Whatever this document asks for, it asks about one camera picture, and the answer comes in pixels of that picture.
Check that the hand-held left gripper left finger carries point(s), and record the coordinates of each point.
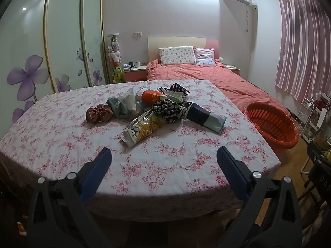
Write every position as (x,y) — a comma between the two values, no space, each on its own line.
(95,171)

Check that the pink striped pillow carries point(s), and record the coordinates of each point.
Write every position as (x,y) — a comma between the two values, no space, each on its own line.
(205,55)

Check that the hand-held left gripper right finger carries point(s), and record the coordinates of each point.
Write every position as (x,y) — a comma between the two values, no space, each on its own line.
(232,171)

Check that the pink white nightstand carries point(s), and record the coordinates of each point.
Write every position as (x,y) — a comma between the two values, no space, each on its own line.
(234,69)
(134,75)

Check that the light green tissue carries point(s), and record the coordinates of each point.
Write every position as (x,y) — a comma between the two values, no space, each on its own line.
(174,97)

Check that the black checkered mesh bag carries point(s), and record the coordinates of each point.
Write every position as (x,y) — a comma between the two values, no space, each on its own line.
(178,87)

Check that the grey-green sock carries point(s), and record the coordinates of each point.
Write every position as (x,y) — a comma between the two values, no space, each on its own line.
(117,107)

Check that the plush toy column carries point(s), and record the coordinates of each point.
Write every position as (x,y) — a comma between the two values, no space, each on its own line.
(115,54)

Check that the pink striped curtain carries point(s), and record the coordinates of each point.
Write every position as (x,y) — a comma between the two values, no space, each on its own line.
(300,44)

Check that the clear plastic bag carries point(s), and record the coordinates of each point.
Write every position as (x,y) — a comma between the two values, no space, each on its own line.
(130,99)

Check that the orange cup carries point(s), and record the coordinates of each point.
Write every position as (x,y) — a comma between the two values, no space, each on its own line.
(152,96)

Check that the orange laundry basket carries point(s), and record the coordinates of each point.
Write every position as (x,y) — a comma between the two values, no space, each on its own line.
(271,134)

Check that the cream and pink headboard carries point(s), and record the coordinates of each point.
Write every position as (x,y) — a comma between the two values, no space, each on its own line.
(175,41)

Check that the floral wardrobe doors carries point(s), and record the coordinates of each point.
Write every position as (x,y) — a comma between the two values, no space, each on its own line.
(67,31)

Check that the navy and light blue sock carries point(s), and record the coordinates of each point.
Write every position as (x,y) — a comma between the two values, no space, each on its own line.
(201,116)

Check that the bed with coral duvet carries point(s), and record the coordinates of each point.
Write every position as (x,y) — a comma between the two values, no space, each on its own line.
(206,75)

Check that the brown scrunchie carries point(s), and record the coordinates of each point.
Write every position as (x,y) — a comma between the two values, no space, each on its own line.
(98,113)

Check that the black white floral cloth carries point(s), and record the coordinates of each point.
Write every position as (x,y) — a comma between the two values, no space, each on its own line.
(168,109)

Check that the yellow snack packet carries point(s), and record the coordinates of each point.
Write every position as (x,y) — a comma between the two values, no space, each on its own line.
(143,129)

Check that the white floral pillow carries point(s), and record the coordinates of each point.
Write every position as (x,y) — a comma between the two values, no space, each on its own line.
(177,55)

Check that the pink floral tablecloth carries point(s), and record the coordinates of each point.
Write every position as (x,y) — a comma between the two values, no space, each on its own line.
(64,134)

